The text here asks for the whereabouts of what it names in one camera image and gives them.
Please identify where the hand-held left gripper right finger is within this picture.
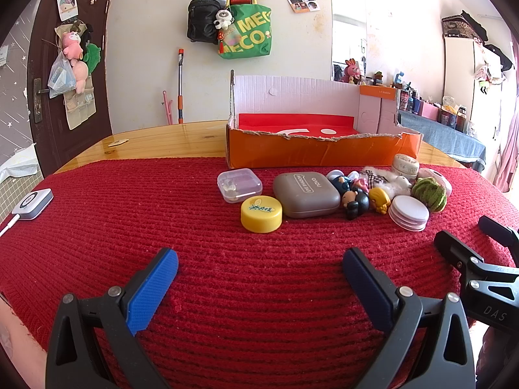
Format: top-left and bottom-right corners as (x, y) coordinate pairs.
(343, 247), (475, 389)

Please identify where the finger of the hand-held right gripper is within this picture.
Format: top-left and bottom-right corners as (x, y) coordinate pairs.
(478, 216), (519, 253)
(434, 230), (519, 286)

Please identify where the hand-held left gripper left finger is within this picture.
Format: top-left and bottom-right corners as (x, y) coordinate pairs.
(45, 248), (179, 389)

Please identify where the white round jar lid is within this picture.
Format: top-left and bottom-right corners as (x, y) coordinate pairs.
(388, 195), (429, 232)

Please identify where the green knitted scrunchie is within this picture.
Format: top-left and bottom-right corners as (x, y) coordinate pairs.
(411, 177), (448, 212)

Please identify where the pale pink round device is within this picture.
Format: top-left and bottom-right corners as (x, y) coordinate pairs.
(417, 168), (453, 197)

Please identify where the black-haired figurine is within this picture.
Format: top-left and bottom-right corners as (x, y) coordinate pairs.
(341, 190), (370, 220)

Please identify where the white plush bear plaid bow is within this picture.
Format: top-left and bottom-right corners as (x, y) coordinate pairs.
(363, 166), (414, 197)

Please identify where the yellow figurine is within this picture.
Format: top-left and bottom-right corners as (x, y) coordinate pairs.
(369, 187), (392, 214)

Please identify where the cream round jar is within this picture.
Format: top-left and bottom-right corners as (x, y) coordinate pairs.
(391, 154), (420, 180)

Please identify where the dark blue figurine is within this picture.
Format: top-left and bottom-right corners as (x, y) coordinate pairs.
(326, 169), (353, 195)

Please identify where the grey earbud case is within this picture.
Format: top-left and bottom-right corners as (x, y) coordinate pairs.
(272, 171), (341, 219)

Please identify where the yellow round lid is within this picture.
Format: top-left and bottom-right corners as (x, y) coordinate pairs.
(240, 195), (284, 233)

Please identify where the clear plastic case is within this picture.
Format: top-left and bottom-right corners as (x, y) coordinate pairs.
(217, 168), (263, 204)

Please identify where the orange cardboard box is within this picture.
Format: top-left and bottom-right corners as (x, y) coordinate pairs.
(226, 70), (423, 170)

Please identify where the pink curtain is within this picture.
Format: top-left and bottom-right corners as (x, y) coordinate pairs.
(497, 113), (519, 193)

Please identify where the red knitted mat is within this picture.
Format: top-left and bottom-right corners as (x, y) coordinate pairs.
(0, 156), (519, 389)

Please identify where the blue denim table cloth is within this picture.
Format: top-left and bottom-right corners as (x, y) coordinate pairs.
(397, 109), (486, 167)

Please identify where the person's leg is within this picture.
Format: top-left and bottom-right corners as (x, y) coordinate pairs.
(0, 298), (47, 389)

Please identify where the white power bank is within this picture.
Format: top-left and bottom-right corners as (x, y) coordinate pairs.
(11, 188), (54, 220)

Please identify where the row of toiletry bottles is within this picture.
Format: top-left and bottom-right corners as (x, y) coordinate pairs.
(359, 71), (479, 134)

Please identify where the white wardrobe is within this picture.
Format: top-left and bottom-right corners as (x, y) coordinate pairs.
(442, 34), (507, 183)

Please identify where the black hanging garment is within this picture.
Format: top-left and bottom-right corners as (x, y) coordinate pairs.
(484, 42), (513, 71)

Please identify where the pink plastic hanger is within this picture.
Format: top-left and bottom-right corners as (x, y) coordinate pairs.
(162, 90), (175, 126)

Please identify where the mop with orange grip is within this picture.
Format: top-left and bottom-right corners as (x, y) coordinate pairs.
(175, 48), (185, 125)

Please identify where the leopard print suitcase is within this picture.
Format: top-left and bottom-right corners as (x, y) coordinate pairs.
(441, 11), (489, 41)

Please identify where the pink rabbit plush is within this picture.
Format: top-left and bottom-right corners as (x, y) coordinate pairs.
(340, 59), (363, 84)

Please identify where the peach plush toy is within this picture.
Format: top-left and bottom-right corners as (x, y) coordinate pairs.
(71, 59), (88, 95)

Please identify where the clear plastic bag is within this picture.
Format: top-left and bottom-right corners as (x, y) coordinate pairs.
(47, 51), (78, 99)

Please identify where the green plush toy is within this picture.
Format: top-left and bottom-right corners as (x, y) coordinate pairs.
(83, 42), (102, 71)

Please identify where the red tassel charm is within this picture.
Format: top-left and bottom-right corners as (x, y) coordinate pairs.
(217, 28), (238, 55)

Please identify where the dark brown door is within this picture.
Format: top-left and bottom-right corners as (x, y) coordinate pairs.
(30, 0), (114, 175)

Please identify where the green tote bag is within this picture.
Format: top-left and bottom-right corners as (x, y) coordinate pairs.
(219, 2), (273, 60)

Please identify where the black backpack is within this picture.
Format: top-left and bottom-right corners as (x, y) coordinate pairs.
(187, 0), (228, 44)

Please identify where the photo on door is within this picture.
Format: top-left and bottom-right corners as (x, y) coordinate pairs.
(57, 0), (79, 21)

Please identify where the white cable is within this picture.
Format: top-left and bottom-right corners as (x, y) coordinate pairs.
(0, 215), (19, 238)

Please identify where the metal door handle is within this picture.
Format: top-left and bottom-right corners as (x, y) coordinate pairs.
(32, 78), (43, 123)

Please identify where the wall mirror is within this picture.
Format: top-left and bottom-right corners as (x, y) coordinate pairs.
(330, 0), (369, 84)

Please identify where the white plush keychain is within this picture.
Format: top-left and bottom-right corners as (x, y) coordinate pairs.
(214, 9), (235, 31)

